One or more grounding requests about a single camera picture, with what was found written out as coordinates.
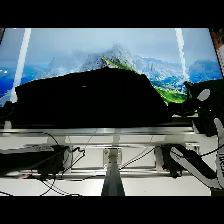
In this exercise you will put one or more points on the black garment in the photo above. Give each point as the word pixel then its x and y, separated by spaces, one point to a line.
pixel 93 100

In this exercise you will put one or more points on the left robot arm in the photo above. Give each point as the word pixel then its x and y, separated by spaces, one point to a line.
pixel 30 160

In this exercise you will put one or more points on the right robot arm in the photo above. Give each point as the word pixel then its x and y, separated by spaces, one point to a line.
pixel 206 116

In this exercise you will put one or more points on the silver frame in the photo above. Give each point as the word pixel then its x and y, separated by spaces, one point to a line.
pixel 113 135

